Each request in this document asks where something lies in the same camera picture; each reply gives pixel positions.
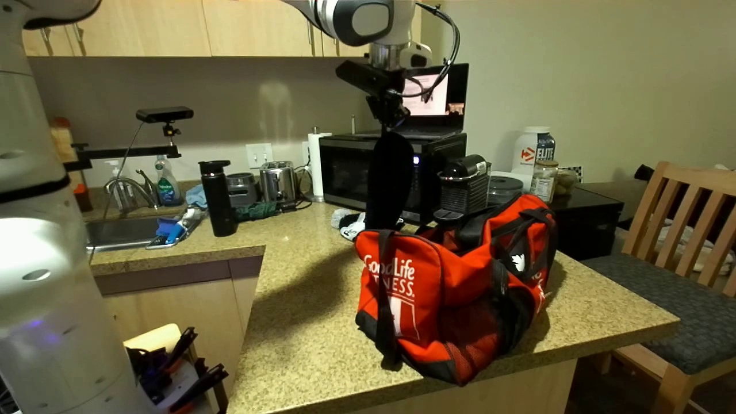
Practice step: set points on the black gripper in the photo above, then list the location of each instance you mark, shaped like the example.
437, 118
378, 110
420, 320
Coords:
389, 114

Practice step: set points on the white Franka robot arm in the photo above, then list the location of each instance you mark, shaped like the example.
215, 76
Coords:
37, 307

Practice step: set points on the orange duffel bag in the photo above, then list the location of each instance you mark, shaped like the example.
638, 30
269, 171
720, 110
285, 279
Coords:
444, 290

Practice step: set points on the small monitor screen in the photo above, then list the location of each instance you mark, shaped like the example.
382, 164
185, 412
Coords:
451, 105

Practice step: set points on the black microwave oven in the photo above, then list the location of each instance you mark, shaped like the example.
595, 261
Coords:
439, 164

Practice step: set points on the black capsule coffee machine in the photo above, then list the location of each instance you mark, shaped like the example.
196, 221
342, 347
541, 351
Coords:
464, 186

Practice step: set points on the black white Raiders beanie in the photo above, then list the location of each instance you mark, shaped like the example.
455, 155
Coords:
347, 224

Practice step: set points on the steel kettle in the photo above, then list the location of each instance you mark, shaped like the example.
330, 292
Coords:
277, 184

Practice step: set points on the grey round lidded container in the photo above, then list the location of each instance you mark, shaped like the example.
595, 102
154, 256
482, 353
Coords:
507, 186

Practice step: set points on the white supplement jar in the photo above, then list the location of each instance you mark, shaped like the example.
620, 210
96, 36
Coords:
530, 157

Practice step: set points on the glass jar with lid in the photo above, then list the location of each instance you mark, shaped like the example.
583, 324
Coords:
544, 182

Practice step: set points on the black thermos bottle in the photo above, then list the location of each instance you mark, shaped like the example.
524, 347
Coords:
219, 198

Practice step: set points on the small dark jar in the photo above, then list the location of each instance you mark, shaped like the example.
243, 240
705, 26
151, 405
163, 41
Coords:
569, 179

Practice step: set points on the light blue cloth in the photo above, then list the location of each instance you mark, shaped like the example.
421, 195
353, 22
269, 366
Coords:
194, 195

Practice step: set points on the black box cabinet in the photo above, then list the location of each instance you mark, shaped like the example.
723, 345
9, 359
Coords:
587, 221

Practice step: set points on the clear dish soap bottle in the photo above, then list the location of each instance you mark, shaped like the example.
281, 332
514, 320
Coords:
166, 186

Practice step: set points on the blue dish scrubber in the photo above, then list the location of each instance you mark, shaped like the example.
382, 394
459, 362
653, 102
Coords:
174, 231

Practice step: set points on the metal sink faucet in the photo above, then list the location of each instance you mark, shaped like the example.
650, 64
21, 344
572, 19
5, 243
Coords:
122, 192

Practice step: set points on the wooden base cabinet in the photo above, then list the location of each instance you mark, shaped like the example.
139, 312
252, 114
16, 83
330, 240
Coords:
185, 307

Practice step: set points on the steel kitchen sink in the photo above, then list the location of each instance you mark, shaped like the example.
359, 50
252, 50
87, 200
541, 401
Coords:
122, 231

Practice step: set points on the wooden slatted chair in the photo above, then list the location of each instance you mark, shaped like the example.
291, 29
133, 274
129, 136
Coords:
674, 198

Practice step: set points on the wooden cutting board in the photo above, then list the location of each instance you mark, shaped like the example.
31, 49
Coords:
62, 141

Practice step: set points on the container of black tools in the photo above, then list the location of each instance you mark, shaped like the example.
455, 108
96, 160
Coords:
163, 370

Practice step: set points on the grey chair seat cushion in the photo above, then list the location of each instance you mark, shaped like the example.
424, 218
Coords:
674, 307

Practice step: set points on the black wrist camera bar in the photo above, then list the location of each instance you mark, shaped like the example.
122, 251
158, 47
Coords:
366, 76

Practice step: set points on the white wall outlet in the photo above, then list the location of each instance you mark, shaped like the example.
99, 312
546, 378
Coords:
259, 155

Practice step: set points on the black stereo camera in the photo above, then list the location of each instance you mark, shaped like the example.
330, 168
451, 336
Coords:
163, 114

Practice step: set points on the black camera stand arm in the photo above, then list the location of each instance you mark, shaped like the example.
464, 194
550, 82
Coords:
122, 152

